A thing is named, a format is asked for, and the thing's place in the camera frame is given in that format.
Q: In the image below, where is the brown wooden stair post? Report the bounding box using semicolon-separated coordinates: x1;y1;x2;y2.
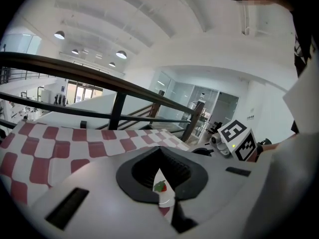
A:
149;102;160;124

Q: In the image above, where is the person's right forearm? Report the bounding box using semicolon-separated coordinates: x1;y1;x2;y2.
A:
261;142;284;155

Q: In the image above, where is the dark curved railing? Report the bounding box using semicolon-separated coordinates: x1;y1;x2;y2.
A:
0;51;197;144

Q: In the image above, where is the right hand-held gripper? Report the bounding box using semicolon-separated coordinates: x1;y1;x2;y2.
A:
191;119;259;163

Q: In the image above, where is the red strawberry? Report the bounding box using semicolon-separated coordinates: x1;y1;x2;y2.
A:
153;180;167;193

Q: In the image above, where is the black wristwatch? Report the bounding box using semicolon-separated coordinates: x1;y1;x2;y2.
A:
254;142;265;163

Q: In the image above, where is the red white checkered tablecloth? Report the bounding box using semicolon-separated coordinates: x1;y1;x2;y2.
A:
0;119;191;218

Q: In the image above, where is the dark wooden newel post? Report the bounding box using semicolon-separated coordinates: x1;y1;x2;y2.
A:
182;100;205;143

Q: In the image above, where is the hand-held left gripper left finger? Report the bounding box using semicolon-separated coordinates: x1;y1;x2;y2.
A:
22;145;183;239

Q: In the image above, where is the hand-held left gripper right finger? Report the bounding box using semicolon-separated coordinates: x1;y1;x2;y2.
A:
159;145;272;239

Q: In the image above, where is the person's black printed t-shirt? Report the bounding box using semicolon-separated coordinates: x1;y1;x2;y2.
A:
293;0;319;77

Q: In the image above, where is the glass entrance door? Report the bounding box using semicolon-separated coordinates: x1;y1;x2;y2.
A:
66;82;103;105

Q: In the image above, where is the white round plate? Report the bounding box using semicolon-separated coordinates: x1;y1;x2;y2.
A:
151;168;175;208

